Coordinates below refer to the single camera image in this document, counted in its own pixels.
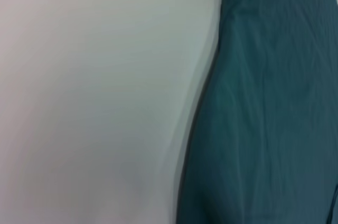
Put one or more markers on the teal blue shirt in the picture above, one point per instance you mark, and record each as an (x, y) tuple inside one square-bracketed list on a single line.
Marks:
[(264, 102)]

